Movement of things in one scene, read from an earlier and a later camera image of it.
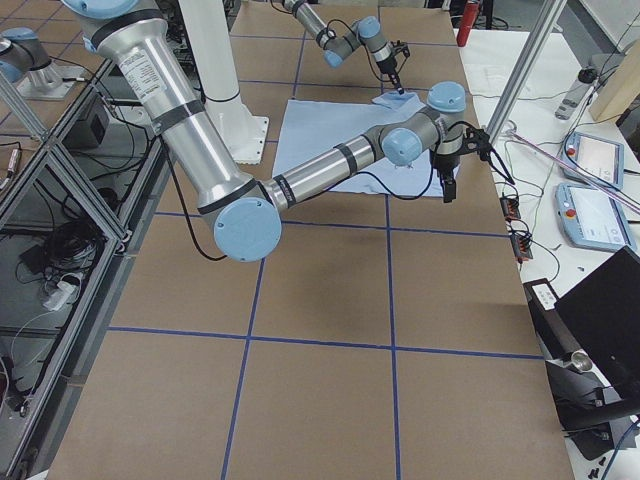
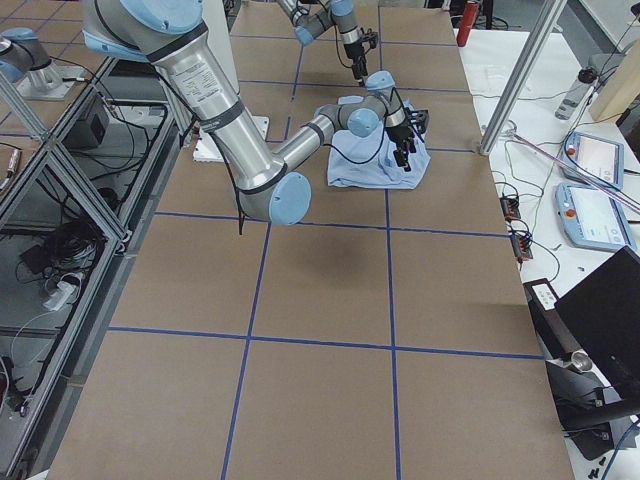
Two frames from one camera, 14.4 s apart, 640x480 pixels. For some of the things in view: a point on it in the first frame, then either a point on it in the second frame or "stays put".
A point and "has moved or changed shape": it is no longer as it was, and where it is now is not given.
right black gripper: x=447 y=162 → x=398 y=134
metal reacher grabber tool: x=511 y=130 stays put
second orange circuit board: x=521 y=247 stays put
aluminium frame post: x=542 y=27 stays put
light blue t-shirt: x=311 y=127 has moved or changed shape
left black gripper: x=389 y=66 → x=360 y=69
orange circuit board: x=510 y=207 stays put
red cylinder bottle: x=468 y=15 stays put
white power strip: x=56 y=301 stays put
